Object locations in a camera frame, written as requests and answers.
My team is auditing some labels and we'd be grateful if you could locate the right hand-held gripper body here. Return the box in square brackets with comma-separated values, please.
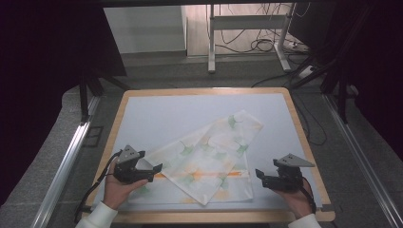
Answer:
[273, 153, 316, 193]

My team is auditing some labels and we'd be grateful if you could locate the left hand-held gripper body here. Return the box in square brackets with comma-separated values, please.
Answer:
[112, 144, 156, 185]

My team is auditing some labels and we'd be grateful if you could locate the white leaf-print cloth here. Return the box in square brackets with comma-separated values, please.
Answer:
[127, 109, 265, 206]

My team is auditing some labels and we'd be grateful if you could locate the person's left hand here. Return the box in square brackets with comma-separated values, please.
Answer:
[102, 166, 149, 211]

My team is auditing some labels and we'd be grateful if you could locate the person's right hand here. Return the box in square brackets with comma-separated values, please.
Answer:
[274, 185, 316, 220]

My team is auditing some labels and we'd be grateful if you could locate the dark floor plate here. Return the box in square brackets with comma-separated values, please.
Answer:
[82, 125, 105, 148]

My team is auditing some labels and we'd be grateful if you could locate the pale blue table mat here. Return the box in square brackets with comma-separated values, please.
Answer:
[90, 92, 324, 213]

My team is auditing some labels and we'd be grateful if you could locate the wooden table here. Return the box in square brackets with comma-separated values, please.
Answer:
[81, 86, 336, 224]

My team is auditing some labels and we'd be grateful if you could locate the black metal stand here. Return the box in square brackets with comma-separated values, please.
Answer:
[288, 3, 375, 125]
[78, 69, 131, 124]

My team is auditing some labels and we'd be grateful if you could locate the white power strip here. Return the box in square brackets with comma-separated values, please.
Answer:
[297, 64, 318, 80]

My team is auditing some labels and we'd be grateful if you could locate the black curtain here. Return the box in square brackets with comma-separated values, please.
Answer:
[312, 0, 403, 163]
[0, 0, 128, 207]

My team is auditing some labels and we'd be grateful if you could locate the white cabinet panel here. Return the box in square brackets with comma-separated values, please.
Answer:
[103, 6, 188, 55]

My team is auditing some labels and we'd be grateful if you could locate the right hand-held gripper black cable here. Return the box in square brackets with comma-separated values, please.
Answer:
[299, 176, 317, 215]

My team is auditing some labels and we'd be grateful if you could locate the hand-held gripper black cable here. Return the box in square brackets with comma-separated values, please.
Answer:
[73, 149, 124, 224]
[299, 176, 317, 215]

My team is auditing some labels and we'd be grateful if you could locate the left hand-held gripper black cable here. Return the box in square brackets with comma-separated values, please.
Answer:
[73, 149, 124, 224]

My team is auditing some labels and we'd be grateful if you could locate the thin black floor cable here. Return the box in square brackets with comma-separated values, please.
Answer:
[292, 90, 328, 147]

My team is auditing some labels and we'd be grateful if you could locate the aluminium rail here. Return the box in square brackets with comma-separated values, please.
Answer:
[322, 92, 403, 228]
[29, 94, 103, 228]

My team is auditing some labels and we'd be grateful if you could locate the tangle of black floor cables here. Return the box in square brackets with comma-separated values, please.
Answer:
[218, 3, 313, 55]

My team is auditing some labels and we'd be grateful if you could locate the white metal desk frame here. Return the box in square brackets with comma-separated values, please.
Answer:
[206, 3, 297, 75]

